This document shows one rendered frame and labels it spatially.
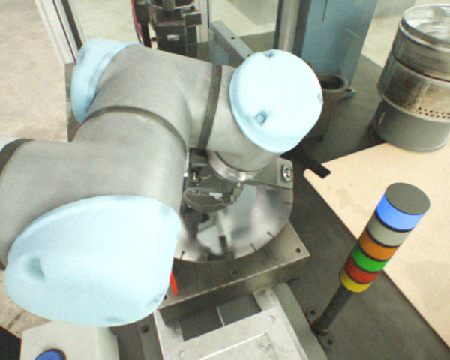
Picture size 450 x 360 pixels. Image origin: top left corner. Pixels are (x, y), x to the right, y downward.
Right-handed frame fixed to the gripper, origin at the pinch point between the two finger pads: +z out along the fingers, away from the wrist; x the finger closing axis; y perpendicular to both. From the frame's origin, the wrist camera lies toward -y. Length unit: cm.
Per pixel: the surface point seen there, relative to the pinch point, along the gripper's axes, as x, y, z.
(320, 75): -41, -33, 20
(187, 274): 15.9, 4.2, 8.0
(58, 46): -77, 61, 78
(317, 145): -24, -39, 34
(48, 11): -84, 62, 65
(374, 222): 8.0, -14.0, -23.2
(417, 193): 5.2, -16.6, -27.0
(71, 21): -51, 39, 27
